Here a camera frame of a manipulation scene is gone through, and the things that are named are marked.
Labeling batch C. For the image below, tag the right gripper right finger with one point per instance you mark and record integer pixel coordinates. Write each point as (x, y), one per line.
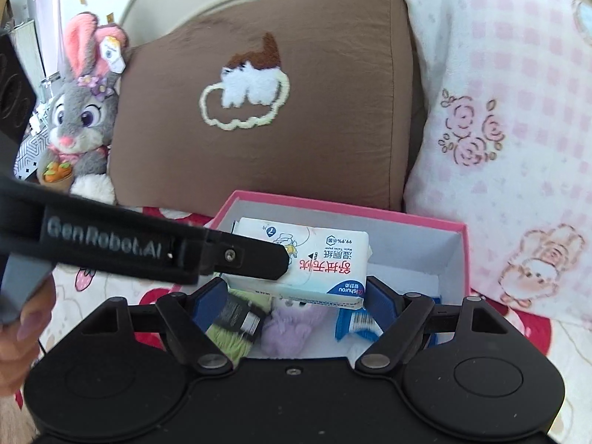
(402, 319)

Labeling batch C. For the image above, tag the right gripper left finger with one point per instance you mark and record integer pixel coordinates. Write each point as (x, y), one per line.
(187, 318)

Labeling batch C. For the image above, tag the grey bunny plush toy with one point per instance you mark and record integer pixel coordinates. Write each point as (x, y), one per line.
(83, 113)

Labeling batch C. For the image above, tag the blue wipes packet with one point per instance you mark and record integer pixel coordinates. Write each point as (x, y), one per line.
(356, 328)

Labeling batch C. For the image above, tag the pink cardboard box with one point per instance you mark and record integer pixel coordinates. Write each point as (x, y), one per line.
(408, 253)

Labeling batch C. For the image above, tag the brown embroidered pillow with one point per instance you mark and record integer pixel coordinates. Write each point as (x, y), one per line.
(309, 98)

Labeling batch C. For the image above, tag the white tissue pack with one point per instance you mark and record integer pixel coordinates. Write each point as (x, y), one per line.
(327, 266)

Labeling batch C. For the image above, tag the purple plush toy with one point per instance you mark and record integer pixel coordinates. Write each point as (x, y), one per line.
(289, 327)

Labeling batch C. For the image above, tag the red bear blanket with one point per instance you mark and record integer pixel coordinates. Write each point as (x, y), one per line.
(485, 374)

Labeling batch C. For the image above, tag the left hand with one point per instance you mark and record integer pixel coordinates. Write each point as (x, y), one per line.
(19, 346)

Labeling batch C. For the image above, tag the pink checkered pillow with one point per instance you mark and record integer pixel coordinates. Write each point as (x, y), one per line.
(507, 145)

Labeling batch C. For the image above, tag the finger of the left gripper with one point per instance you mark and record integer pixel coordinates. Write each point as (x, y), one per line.
(228, 253)

